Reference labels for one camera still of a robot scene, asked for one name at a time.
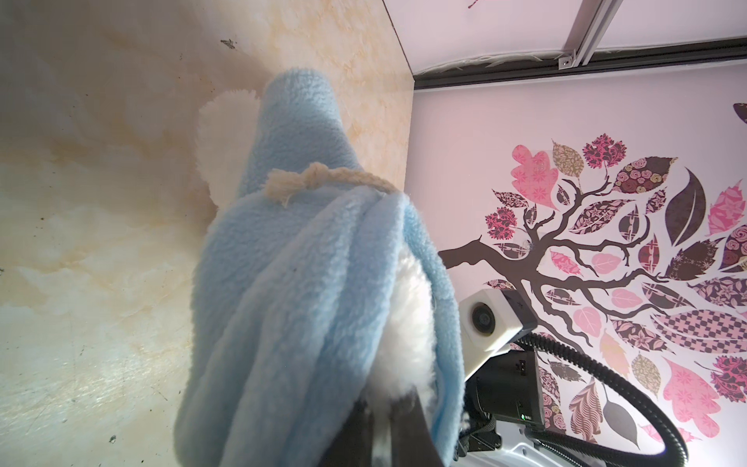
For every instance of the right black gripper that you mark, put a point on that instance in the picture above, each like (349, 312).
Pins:
(503, 400)

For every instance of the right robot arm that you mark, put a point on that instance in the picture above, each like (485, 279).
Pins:
(525, 451)

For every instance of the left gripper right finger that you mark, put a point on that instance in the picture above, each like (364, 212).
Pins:
(411, 441)

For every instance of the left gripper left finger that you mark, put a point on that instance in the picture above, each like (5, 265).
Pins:
(353, 445)

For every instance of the light blue bear hoodie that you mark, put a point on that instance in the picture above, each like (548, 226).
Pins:
(292, 295)

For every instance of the rear aluminium frame bar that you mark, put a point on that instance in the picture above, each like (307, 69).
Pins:
(591, 24)

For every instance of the white teddy bear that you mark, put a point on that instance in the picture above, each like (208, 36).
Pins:
(405, 360)

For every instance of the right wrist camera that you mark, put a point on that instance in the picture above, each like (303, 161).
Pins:
(491, 320)

